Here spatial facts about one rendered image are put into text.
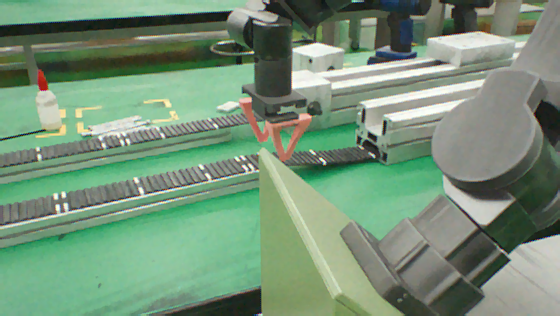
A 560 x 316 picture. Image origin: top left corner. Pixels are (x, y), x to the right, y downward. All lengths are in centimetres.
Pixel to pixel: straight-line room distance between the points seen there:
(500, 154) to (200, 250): 41
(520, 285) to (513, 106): 124
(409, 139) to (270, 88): 28
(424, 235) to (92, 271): 42
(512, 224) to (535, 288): 123
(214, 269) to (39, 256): 23
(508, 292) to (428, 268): 120
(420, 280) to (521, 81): 17
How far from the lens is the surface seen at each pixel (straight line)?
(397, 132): 87
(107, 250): 70
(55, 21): 223
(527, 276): 167
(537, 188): 43
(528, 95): 42
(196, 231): 71
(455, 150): 41
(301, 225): 36
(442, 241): 40
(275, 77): 74
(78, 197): 76
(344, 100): 103
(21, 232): 76
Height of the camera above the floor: 117
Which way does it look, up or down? 27 degrees down
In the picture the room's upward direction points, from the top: straight up
